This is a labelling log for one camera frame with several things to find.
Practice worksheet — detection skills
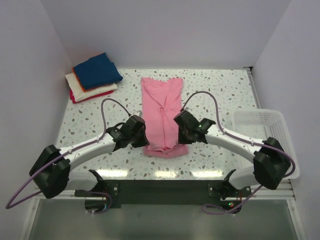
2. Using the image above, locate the pink t shirt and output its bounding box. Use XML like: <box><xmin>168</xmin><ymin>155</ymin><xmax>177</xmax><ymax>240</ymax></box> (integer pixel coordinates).
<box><xmin>140</xmin><ymin>77</ymin><xmax>189</xmax><ymax>159</ymax></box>

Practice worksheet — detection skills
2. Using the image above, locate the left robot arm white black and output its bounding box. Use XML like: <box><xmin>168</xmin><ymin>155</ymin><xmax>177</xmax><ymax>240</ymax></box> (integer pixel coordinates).
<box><xmin>29</xmin><ymin>115</ymin><xmax>149</xmax><ymax>199</ymax></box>

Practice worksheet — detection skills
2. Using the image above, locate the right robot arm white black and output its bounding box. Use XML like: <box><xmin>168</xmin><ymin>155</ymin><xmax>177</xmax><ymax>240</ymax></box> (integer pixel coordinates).
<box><xmin>174</xmin><ymin>110</ymin><xmax>296</xmax><ymax>198</ymax></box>

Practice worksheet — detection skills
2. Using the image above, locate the orange folded t shirt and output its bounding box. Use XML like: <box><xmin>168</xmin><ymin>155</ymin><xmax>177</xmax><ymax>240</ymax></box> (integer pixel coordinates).
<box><xmin>72</xmin><ymin>67</ymin><xmax>86</xmax><ymax>92</ymax></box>

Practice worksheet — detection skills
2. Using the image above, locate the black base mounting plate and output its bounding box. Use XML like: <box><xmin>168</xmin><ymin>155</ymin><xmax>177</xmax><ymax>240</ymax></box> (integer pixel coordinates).
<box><xmin>74</xmin><ymin>180</ymin><xmax>251</xmax><ymax>211</ymax></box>

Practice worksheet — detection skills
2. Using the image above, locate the white folded t shirt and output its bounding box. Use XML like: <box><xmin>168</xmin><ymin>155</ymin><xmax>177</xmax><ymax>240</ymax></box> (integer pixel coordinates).
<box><xmin>65</xmin><ymin>72</ymin><xmax>118</xmax><ymax>103</ymax></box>

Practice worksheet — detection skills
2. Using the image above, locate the blue folded t shirt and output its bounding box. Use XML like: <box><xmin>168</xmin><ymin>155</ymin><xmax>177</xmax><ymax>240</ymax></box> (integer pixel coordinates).
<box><xmin>73</xmin><ymin>52</ymin><xmax>123</xmax><ymax>92</ymax></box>

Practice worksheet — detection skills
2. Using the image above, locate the white plastic laundry basket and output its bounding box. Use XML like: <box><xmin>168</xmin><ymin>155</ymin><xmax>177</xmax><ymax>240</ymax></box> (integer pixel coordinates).
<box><xmin>231</xmin><ymin>109</ymin><xmax>300</xmax><ymax>180</ymax></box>

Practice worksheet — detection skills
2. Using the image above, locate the red folded t shirt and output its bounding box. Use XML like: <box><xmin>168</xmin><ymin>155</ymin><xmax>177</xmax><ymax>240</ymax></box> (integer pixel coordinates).
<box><xmin>69</xmin><ymin>89</ymin><xmax>114</xmax><ymax>104</ymax></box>

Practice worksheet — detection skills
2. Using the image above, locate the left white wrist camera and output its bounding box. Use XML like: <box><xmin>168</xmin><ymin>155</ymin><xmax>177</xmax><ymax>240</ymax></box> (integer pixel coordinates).
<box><xmin>133</xmin><ymin>110</ymin><xmax>142</xmax><ymax>117</ymax></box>

